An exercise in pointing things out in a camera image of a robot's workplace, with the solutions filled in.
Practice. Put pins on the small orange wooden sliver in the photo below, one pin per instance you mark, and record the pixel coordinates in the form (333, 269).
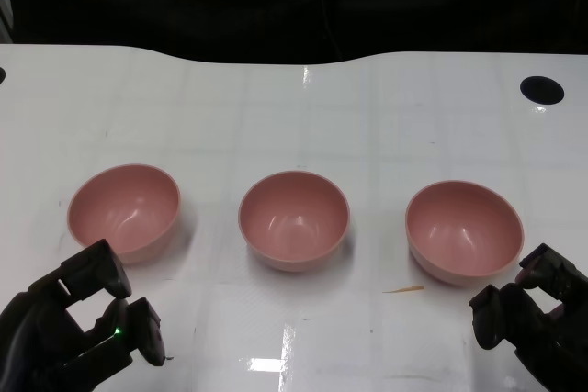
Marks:
(406, 290)

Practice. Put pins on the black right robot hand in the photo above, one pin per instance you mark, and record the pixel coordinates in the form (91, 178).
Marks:
(551, 346)

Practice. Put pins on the pink plastic bowl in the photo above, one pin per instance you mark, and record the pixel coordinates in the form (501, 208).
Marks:
(124, 204)
(464, 227)
(294, 217)

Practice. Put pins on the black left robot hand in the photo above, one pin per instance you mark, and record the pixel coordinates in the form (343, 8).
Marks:
(46, 318)

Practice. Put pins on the white background object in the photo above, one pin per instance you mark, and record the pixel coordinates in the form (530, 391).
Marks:
(5, 15)

